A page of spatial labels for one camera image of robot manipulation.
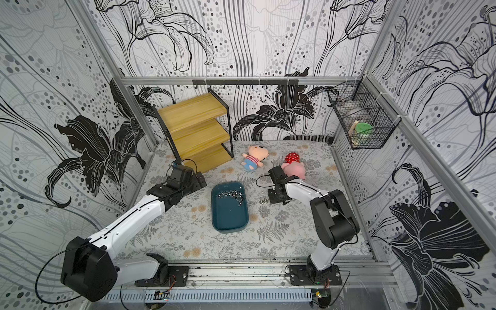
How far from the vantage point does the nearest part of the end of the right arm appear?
2.26ft

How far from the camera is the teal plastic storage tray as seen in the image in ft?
2.81

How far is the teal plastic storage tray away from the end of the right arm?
0.14 m
